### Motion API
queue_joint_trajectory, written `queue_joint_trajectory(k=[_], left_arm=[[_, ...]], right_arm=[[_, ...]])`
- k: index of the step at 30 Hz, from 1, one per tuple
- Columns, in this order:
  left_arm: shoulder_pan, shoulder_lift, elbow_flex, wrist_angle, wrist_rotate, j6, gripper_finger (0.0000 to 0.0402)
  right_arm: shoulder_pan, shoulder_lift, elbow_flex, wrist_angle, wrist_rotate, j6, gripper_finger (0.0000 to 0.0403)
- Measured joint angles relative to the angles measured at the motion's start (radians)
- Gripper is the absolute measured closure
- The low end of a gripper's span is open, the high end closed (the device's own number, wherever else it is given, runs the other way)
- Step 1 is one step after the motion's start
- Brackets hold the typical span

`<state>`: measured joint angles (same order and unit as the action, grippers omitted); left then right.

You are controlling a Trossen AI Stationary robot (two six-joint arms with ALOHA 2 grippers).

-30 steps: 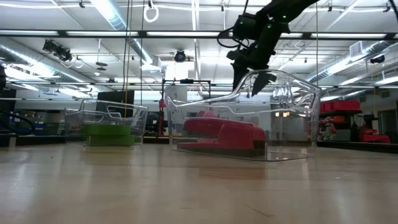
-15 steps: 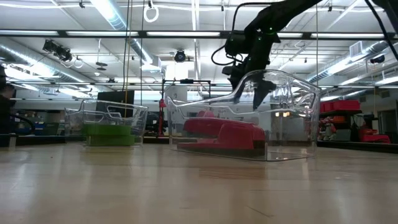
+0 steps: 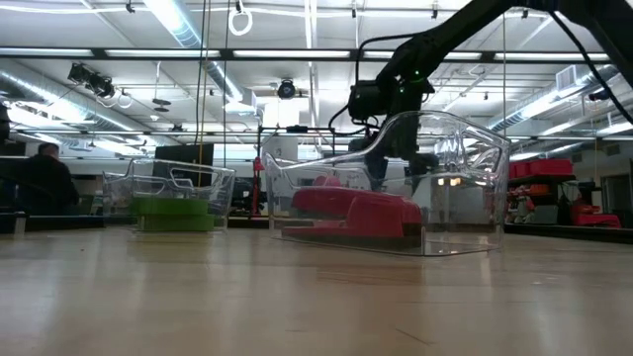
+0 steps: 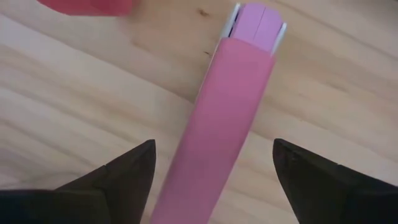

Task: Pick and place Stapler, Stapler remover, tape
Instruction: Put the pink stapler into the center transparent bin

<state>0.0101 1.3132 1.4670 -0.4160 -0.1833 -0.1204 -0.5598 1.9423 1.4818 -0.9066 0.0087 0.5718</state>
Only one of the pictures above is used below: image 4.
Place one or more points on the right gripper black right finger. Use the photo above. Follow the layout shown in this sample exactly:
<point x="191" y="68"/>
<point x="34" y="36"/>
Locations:
<point x="342" y="202"/>

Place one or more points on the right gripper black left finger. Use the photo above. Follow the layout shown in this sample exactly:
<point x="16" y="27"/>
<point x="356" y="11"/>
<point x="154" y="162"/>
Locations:
<point x="77" y="207"/>

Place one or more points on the pink tape roll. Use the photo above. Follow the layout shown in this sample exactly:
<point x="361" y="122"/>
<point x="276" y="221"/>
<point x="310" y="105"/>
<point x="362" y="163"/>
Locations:
<point x="87" y="6"/>

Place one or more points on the pink stapler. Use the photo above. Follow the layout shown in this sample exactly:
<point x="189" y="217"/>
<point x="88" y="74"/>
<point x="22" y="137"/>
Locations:
<point x="217" y="140"/>

